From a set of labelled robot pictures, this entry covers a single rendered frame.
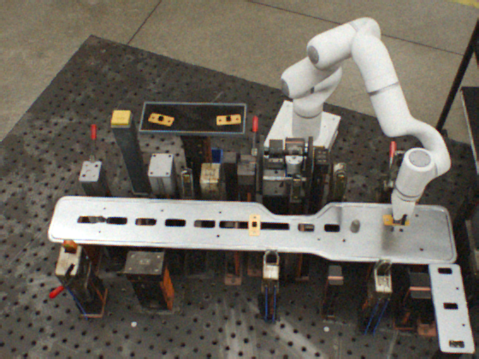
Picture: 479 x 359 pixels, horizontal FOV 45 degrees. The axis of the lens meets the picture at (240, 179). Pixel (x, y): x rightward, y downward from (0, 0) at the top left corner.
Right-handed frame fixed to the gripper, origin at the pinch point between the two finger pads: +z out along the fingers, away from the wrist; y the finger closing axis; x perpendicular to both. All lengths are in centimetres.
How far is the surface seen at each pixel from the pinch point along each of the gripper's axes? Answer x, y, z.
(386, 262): -5.7, 18.0, -2.3
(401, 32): 45, -214, 110
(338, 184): -18.2, -14.6, 3.8
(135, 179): -96, -31, 29
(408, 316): 6.9, 22.5, 28.7
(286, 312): -34, 19, 40
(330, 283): -21.4, 19.8, 10.0
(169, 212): -76, -4, 9
